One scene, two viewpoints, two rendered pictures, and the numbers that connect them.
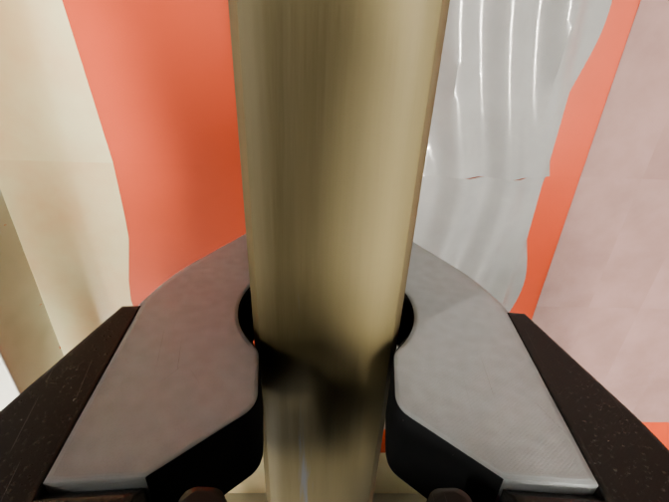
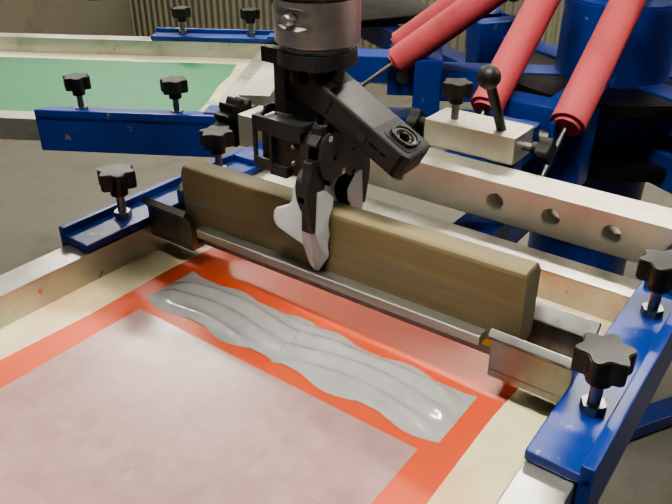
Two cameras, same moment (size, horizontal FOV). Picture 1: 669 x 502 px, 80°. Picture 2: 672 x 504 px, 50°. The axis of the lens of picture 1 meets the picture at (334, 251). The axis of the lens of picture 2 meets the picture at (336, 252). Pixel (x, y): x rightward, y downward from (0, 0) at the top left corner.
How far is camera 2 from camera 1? 64 cm
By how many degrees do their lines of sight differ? 49
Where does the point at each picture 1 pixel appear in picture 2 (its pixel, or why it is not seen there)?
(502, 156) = (297, 345)
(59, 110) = not seen: hidden behind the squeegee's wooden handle
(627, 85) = (289, 390)
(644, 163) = (245, 388)
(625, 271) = (188, 372)
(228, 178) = not seen: hidden behind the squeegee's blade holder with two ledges
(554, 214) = (249, 358)
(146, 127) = not seen: hidden behind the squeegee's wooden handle
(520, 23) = (343, 362)
